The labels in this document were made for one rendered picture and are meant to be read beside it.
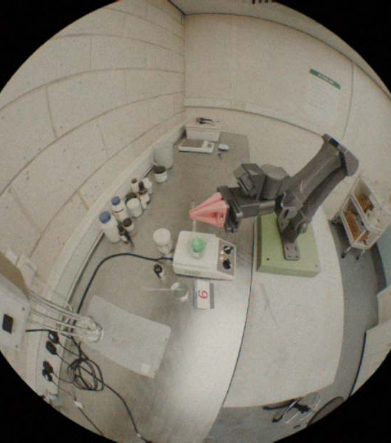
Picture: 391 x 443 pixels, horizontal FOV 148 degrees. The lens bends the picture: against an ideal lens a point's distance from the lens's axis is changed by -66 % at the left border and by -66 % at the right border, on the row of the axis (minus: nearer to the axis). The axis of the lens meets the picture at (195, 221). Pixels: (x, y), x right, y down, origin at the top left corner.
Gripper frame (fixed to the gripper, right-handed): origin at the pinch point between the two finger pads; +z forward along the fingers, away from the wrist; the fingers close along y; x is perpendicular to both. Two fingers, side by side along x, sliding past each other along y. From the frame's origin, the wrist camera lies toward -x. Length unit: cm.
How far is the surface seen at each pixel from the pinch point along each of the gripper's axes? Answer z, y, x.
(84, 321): 30.3, 20.5, 7.1
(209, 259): -3.6, 3.3, 16.6
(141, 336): 21.4, 23.2, 23.8
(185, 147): -10, -90, 22
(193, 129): -21, -112, 15
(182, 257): 4.2, 1.3, 16.4
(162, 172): 8, -51, 19
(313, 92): -142, -99, -46
